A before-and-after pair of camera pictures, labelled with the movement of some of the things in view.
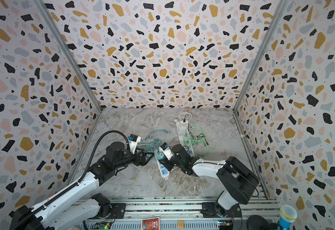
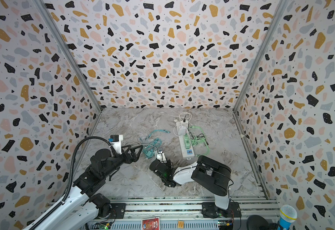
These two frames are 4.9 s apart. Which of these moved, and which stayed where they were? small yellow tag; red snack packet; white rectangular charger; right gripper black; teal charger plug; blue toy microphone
Moved: right gripper black; teal charger plug
Stayed: small yellow tag; white rectangular charger; blue toy microphone; red snack packet
